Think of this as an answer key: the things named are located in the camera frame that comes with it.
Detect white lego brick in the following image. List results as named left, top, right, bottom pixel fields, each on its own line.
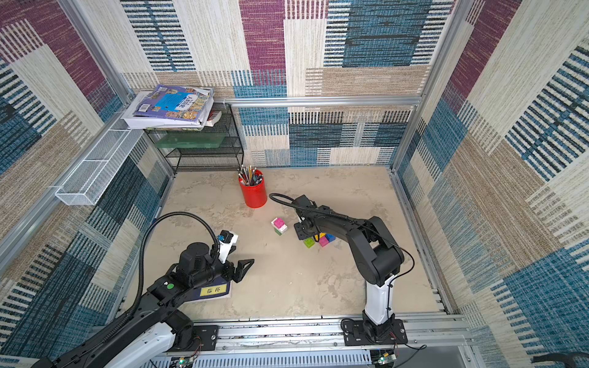
left=271, top=219, right=288, bottom=234

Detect pink lego brick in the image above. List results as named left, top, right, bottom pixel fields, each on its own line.
left=272, top=218, right=285, bottom=228

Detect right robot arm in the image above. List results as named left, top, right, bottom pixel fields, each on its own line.
left=291, top=196, right=404, bottom=326

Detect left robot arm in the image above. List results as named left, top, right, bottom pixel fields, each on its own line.
left=33, top=242, right=255, bottom=367

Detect lime green lego brick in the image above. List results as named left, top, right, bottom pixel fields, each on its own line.
left=303, top=237, right=316, bottom=248

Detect magenta lego brick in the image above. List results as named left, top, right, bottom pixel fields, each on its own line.
left=318, top=236, right=329, bottom=247

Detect dark blue notebook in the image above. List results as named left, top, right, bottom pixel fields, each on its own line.
left=187, top=277, right=232, bottom=302

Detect red pencil cup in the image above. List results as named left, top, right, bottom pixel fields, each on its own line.
left=239, top=170, right=268, bottom=209

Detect pencils in cup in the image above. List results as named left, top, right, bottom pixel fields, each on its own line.
left=238, top=166, right=263, bottom=186

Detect green tray on shelf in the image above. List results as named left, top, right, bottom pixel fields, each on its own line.
left=155, top=133, right=225, bottom=149

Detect stack of books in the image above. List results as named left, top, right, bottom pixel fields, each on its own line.
left=122, top=84, right=223, bottom=130

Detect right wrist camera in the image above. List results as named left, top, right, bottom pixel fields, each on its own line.
left=295, top=206, right=306, bottom=222

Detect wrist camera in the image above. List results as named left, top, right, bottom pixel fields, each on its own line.
left=218, top=230, right=239, bottom=264
left=295, top=206, right=306, bottom=222

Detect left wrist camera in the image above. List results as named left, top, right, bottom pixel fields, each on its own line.
left=218, top=230, right=239, bottom=264

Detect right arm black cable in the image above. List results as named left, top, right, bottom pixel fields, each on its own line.
left=268, top=192, right=416, bottom=288

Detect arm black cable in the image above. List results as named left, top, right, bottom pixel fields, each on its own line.
left=268, top=192, right=416, bottom=288
left=96, top=211, right=220, bottom=351

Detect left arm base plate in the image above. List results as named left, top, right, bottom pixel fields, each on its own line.
left=170, top=324, right=219, bottom=353

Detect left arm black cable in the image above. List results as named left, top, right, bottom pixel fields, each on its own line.
left=96, top=211, right=220, bottom=351

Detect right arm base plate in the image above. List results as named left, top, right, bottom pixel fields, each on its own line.
left=340, top=315, right=408, bottom=347

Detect black wire shelf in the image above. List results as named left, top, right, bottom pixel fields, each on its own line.
left=145, top=103, right=244, bottom=173

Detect white wire basket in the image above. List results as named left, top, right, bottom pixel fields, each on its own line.
left=55, top=129, right=143, bottom=206

